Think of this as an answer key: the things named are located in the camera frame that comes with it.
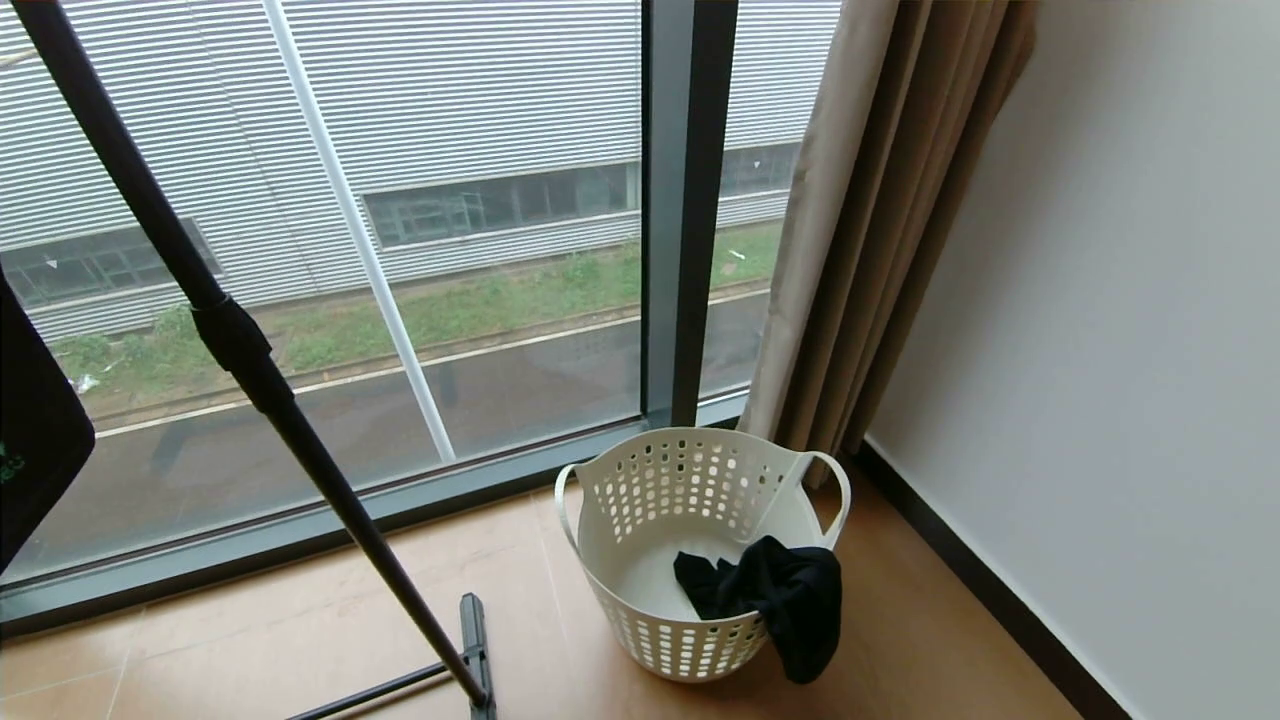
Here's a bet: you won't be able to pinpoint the black clothes rack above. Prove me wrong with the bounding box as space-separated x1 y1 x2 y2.
10 0 498 720

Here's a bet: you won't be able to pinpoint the beige curtain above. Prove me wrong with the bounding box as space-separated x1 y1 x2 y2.
738 0 1038 491

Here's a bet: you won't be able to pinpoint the white laundry basket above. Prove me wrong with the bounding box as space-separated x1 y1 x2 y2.
555 427 853 684

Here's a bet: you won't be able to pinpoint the heap of clothes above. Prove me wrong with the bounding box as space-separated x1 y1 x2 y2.
673 535 843 685

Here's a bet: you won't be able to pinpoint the black shorts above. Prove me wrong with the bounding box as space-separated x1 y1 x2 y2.
0 270 97 576

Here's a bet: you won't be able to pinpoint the window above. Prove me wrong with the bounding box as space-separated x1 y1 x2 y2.
0 0 841 636

